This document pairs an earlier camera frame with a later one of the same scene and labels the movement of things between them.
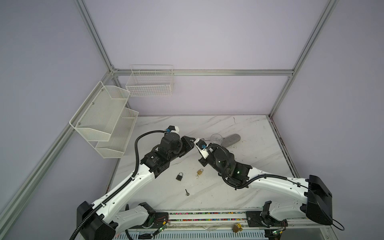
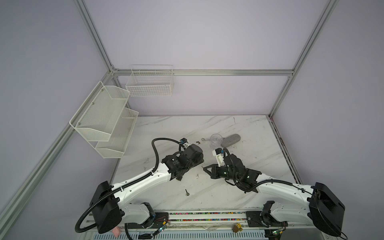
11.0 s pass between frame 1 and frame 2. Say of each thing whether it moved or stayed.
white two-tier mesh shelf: stayed
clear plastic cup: stayed
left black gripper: moved
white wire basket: stayed
